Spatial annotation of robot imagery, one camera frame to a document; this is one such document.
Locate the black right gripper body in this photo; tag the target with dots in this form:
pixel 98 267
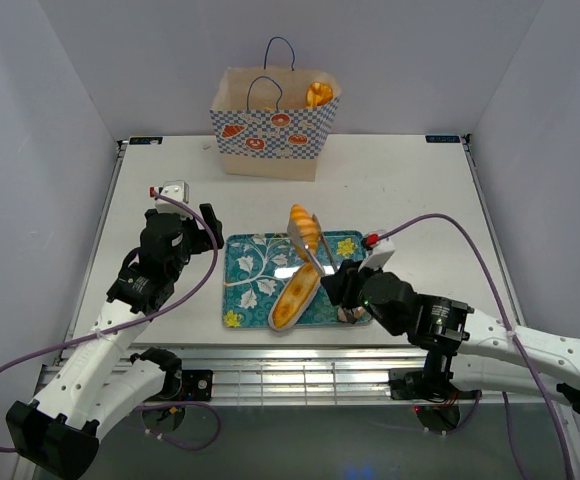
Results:
pixel 354 296

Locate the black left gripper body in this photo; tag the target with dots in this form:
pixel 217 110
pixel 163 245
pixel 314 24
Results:
pixel 195 241

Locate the metal tongs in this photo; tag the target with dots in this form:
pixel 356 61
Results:
pixel 294 235

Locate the striped croissant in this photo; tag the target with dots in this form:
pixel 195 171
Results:
pixel 308 230

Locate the checkered paper bag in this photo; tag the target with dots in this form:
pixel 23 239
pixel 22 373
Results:
pixel 262 125

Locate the twisted bread stick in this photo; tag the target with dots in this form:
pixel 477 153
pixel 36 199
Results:
pixel 318 94

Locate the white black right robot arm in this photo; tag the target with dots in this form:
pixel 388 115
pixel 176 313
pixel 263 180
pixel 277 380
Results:
pixel 466 348

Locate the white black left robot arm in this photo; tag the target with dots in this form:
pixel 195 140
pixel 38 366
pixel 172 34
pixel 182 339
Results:
pixel 61 428

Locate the flat baguette bread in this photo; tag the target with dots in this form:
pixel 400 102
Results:
pixel 295 298

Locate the pink sugared bun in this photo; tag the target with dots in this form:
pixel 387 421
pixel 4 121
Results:
pixel 346 315

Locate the teal floral tray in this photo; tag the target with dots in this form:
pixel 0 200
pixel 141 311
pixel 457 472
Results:
pixel 259 265

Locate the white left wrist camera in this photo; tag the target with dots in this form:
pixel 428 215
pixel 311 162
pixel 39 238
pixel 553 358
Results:
pixel 177 190

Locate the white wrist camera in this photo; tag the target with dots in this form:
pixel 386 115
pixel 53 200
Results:
pixel 177 190
pixel 379 248

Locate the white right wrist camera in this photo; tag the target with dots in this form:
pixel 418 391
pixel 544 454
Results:
pixel 379 248

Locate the aluminium frame rail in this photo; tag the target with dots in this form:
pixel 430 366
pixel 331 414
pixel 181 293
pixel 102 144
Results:
pixel 261 377

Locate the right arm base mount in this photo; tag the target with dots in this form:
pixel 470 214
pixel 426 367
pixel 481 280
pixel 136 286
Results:
pixel 418 385

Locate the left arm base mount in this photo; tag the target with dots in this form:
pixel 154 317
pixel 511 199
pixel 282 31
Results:
pixel 196 385

